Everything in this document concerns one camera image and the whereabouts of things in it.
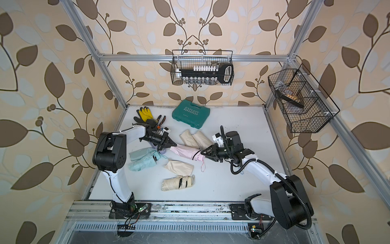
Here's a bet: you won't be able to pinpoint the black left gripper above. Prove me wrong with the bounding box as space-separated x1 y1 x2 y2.
141 132 176 150

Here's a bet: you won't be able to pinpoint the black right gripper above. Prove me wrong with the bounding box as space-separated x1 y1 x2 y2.
201 143 234 162

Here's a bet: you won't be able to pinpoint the pink sleeved umbrella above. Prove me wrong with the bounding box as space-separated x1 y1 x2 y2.
170 144 206 172

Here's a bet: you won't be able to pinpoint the cream umbrella sleeve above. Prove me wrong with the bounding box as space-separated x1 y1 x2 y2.
164 160 194 176

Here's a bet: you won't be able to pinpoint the mint green umbrella sleeve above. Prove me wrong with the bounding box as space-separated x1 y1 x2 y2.
129 147 156 161

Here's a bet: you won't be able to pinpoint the cream bare umbrella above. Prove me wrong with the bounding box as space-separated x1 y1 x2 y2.
161 175 195 192

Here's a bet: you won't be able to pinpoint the beige sleeved umbrella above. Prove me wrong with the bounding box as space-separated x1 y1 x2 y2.
192 130 213 150
179 130 200 149

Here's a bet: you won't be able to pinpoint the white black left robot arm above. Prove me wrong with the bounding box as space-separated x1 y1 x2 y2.
92 120 177 203

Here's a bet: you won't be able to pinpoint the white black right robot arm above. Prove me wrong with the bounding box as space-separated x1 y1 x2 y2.
201 129 314 230

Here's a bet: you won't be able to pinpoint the orange black cutting pliers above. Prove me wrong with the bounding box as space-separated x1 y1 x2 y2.
156 115 166 128

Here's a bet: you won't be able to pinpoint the yellow black work glove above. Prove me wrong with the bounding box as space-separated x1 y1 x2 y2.
134 107 154 124

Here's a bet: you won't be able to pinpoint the green plastic tool case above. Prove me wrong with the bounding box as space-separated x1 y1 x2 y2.
172 100 210 129

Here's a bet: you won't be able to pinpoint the black socket bit holder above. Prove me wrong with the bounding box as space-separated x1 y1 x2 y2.
171 63 234 85

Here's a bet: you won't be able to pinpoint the dark tool in side basket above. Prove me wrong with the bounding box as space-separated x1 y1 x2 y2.
276 89 304 108

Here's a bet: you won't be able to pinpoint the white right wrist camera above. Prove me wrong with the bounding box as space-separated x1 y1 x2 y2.
212 133 224 147

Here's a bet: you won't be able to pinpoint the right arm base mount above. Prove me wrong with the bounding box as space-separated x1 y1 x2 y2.
229 194 274 221

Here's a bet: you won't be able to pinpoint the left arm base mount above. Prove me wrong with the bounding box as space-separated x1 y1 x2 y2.
109 198 152 219

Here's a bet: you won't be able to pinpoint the black rear wire basket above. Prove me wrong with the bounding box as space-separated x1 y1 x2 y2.
170 49 234 85

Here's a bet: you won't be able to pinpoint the black side wire basket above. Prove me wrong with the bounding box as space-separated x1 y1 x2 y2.
268 64 340 133

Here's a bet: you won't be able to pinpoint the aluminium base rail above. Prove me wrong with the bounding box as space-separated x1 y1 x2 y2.
66 200 256 223

